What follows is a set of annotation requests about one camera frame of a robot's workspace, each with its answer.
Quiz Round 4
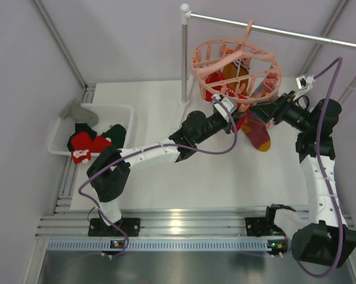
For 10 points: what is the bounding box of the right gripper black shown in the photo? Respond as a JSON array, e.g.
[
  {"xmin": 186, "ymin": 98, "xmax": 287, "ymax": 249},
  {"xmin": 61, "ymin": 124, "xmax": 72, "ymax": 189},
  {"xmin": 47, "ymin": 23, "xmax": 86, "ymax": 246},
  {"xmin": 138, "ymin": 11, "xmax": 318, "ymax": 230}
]
[{"xmin": 248, "ymin": 91, "xmax": 313, "ymax": 133}]

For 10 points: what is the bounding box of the pink round clip hanger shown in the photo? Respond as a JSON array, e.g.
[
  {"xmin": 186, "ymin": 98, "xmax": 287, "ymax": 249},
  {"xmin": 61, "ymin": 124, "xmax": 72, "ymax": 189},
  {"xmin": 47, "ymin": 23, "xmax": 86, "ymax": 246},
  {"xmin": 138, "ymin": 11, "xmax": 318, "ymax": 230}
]
[{"xmin": 190, "ymin": 20, "xmax": 283, "ymax": 112}]

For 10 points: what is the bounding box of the dark green sock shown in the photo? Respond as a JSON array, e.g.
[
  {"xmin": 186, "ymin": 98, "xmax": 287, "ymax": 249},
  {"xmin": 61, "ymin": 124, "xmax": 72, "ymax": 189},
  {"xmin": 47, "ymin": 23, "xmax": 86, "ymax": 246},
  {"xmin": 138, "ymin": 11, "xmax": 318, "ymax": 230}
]
[{"xmin": 100, "ymin": 124, "xmax": 127, "ymax": 153}]

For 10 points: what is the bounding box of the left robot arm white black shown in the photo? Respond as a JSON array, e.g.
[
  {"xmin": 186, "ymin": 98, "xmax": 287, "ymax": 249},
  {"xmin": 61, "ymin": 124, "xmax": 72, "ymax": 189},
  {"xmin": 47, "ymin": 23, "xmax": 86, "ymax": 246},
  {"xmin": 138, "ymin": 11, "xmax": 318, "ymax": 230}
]
[{"xmin": 86, "ymin": 102, "xmax": 240, "ymax": 235}]

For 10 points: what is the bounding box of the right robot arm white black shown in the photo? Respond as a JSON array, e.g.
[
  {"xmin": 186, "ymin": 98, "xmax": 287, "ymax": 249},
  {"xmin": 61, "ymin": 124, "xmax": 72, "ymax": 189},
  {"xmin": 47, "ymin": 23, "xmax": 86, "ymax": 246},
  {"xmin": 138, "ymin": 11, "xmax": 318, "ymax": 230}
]
[{"xmin": 249, "ymin": 92, "xmax": 356, "ymax": 267}]

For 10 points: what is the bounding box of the pink striped yellow-toe sock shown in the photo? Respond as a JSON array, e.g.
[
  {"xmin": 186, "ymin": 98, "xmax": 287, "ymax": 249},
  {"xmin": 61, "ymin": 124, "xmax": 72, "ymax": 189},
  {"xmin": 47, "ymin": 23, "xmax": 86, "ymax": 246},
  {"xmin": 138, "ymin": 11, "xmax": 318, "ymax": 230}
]
[{"xmin": 242, "ymin": 79, "xmax": 271, "ymax": 152}]

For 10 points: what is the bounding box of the red hanging sock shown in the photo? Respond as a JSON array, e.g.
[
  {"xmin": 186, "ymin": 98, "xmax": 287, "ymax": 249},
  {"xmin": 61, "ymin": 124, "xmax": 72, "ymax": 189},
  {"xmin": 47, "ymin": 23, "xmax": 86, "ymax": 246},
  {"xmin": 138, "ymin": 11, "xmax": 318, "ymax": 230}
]
[
  {"xmin": 220, "ymin": 86, "xmax": 249, "ymax": 131},
  {"xmin": 205, "ymin": 72, "xmax": 227, "ymax": 103}
]

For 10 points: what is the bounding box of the mustard hanging sock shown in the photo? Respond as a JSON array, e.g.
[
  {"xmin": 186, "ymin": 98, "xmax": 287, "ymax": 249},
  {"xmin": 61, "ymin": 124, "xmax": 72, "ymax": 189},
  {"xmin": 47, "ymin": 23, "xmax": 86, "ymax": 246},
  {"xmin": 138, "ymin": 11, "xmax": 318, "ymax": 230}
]
[{"xmin": 222, "ymin": 47, "xmax": 251, "ymax": 96}]

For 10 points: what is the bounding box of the silver clothes rack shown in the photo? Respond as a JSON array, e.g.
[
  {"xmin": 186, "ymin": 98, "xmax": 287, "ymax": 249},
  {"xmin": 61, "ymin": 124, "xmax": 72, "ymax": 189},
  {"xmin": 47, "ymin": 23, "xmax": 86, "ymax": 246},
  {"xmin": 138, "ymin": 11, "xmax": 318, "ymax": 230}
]
[{"xmin": 171, "ymin": 3, "xmax": 356, "ymax": 140}]

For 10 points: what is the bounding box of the red santa sock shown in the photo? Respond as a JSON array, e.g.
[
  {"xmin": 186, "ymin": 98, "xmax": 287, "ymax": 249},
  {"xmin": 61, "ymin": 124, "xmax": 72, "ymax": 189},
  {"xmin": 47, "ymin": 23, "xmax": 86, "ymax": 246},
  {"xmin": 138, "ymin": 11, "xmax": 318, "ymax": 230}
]
[{"xmin": 68, "ymin": 132, "xmax": 112, "ymax": 164}]

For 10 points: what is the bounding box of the black sock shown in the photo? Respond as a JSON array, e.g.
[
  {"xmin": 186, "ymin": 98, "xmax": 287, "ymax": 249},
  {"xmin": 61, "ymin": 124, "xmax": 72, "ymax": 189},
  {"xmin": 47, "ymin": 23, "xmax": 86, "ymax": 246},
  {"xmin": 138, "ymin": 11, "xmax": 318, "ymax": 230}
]
[{"xmin": 75, "ymin": 123, "xmax": 97, "ymax": 140}]

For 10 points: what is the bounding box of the grey sock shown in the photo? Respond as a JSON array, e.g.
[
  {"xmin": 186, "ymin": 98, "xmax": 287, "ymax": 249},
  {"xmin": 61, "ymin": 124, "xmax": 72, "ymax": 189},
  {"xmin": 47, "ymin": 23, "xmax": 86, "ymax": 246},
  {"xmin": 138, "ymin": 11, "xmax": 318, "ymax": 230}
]
[{"xmin": 59, "ymin": 99, "xmax": 99, "ymax": 127}]

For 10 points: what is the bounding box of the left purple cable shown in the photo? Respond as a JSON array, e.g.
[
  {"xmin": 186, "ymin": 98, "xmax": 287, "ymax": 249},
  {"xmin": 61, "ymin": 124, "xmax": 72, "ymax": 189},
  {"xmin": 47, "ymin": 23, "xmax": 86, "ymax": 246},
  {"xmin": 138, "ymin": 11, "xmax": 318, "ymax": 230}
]
[{"xmin": 78, "ymin": 99, "xmax": 240, "ymax": 259}]

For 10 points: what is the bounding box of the purple cable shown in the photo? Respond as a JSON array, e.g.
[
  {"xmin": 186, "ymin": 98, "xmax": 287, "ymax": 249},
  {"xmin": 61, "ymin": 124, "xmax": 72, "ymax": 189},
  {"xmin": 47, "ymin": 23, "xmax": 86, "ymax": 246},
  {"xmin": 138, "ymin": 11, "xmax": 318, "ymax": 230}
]
[
  {"xmin": 272, "ymin": 57, "xmax": 344, "ymax": 277},
  {"xmin": 78, "ymin": 99, "xmax": 240, "ymax": 259}
]

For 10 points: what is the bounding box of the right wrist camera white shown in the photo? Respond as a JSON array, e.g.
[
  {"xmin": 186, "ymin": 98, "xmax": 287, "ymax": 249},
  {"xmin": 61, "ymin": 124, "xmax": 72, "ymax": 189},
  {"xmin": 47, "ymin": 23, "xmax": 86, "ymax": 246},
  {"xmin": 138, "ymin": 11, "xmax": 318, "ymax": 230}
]
[{"xmin": 296, "ymin": 75, "xmax": 315, "ymax": 91}]

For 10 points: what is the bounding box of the right black mount plate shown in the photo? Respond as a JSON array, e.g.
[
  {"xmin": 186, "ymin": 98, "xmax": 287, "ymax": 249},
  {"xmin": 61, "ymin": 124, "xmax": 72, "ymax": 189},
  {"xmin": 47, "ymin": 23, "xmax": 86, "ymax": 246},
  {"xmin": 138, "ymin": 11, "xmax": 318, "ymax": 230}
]
[{"xmin": 245, "ymin": 217, "xmax": 272, "ymax": 237}]

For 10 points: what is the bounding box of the black mount plate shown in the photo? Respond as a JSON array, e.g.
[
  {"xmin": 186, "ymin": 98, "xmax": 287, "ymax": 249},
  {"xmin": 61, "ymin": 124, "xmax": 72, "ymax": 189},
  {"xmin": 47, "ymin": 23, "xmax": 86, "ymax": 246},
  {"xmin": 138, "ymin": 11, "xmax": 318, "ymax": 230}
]
[
  {"xmin": 245, "ymin": 217, "xmax": 272, "ymax": 237},
  {"xmin": 88, "ymin": 218, "xmax": 140, "ymax": 237}
]

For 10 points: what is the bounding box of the left black mount plate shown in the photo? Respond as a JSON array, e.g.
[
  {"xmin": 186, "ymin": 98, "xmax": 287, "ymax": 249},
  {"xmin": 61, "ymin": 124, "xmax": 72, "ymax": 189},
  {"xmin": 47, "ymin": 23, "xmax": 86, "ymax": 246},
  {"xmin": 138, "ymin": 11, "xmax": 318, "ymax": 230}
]
[{"xmin": 88, "ymin": 218, "xmax": 140, "ymax": 237}]

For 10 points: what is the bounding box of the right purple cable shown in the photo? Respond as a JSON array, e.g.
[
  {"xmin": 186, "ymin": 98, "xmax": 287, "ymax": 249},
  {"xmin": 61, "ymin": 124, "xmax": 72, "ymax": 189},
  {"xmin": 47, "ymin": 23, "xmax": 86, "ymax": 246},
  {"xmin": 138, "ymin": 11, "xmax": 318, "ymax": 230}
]
[{"xmin": 272, "ymin": 57, "xmax": 344, "ymax": 277}]

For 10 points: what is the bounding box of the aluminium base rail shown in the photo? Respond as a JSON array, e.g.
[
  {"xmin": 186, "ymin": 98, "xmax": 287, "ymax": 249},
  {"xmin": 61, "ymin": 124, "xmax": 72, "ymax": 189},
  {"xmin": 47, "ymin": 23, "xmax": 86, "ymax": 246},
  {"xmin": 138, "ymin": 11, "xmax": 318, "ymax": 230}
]
[{"xmin": 36, "ymin": 208, "xmax": 287, "ymax": 253}]

